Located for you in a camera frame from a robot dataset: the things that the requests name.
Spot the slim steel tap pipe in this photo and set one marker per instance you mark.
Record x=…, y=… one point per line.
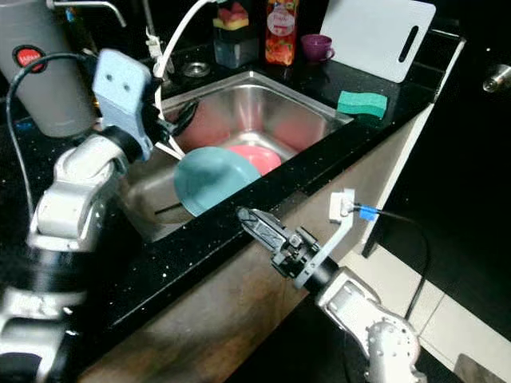
x=152, y=32

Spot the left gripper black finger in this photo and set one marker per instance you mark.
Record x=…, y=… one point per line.
x=184, y=118

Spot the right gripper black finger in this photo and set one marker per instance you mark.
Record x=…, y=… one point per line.
x=265, y=221
x=259, y=232

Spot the stainless steel sink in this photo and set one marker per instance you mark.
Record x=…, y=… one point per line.
x=263, y=112

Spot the small round steel cap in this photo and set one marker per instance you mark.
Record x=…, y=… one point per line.
x=196, y=69

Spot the purple cup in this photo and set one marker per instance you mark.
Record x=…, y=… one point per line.
x=315, y=48

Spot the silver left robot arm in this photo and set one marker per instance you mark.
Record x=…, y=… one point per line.
x=64, y=207

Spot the dark container with fruit label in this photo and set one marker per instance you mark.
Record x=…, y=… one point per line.
x=231, y=44

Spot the white cutting board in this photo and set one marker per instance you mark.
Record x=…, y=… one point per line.
x=367, y=36

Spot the brown cabinet front panel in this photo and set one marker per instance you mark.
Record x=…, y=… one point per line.
x=207, y=319

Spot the orange dish soap pump bottle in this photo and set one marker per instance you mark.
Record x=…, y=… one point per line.
x=282, y=36

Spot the silver door knob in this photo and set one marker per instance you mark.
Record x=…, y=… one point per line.
x=498, y=77

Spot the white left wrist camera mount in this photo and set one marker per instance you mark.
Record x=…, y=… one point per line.
x=124, y=92

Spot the teal plate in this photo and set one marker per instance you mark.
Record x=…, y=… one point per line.
x=211, y=182

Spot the pink plate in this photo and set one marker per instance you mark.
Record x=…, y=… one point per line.
x=267, y=158

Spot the green sponge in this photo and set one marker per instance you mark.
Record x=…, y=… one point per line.
x=363, y=104

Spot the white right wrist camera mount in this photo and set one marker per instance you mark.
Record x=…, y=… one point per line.
x=335, y=227

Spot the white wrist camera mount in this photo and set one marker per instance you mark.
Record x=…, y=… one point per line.
x=124, y=92
x=335, y=227

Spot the grey jug with red logo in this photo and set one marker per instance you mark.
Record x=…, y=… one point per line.
x=48, y=100

